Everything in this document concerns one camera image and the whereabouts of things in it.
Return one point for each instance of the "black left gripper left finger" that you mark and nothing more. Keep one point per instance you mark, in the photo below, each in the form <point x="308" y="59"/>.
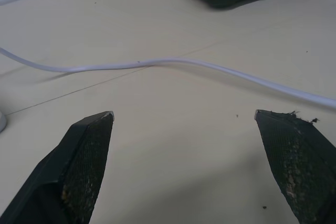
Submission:
<point x="78" y="171"/>

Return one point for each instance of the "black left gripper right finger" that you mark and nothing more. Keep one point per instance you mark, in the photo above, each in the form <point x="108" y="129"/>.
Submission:
<point x="296" y="166"/>

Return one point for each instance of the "white round object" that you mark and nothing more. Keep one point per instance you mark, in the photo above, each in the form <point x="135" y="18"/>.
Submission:
<point x="2" y="121"/>

